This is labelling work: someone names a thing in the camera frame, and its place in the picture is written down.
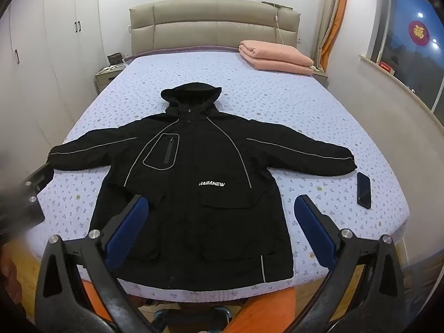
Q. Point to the black hooded jacket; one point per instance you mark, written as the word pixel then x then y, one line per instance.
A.
pixel 208 145

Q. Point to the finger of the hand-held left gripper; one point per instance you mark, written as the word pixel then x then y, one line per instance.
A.
pixel 36 190

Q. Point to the round red window decoration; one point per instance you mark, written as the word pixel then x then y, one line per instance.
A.
pixel 418 32

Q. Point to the folded pink blanket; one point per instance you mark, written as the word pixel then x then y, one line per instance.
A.
pixel 277 57

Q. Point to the person's orange trouser leg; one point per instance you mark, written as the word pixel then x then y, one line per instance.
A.
pixel 263 312
pixel 97 301

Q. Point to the window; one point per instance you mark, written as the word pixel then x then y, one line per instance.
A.
pixel 409 55

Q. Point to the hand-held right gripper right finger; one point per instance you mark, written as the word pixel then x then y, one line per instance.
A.
pixel 314 229

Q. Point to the dark patterned bag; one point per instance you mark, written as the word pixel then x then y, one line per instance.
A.
pixel 114 59

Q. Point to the orange and beige curtain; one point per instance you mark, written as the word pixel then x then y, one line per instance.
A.
pixel 333 17

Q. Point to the beige nightstand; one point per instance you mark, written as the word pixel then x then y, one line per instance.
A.
pixel 104 79

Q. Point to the grey nightstand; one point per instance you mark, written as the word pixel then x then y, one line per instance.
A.
pixel 321 75

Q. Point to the bed with floral sheet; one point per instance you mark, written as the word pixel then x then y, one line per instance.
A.
pixel 277 93

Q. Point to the white wardrobe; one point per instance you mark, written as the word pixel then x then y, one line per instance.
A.
pixel 41 59

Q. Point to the black smartphone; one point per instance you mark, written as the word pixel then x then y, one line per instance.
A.
pixel 364 190

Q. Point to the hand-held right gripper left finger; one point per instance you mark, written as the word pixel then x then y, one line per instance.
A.
pixel 126 229

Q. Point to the white window sill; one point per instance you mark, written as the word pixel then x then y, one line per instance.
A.
pixel 399 88

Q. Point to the thin dark stick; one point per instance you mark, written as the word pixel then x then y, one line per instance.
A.
pixel 277 6

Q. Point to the beige padded headboard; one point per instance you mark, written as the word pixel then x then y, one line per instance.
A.
pixel 215 20

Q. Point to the red box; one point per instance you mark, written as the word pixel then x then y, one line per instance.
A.
pixel 386 68

